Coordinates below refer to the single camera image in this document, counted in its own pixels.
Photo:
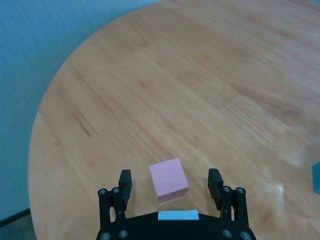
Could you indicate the pink building block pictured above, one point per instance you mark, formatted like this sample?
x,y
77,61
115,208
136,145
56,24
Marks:
x,y
168,178

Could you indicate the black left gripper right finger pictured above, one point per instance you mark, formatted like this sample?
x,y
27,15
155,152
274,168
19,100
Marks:
x,y
217,190

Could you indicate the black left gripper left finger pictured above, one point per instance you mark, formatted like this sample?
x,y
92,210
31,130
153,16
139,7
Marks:
x,y
123,192

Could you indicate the round wooden table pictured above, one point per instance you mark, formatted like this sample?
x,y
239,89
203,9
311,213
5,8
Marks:
x,y
13,217

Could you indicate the blue building block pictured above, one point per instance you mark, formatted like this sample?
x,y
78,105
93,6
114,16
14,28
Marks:
x,y
317,186
317,171

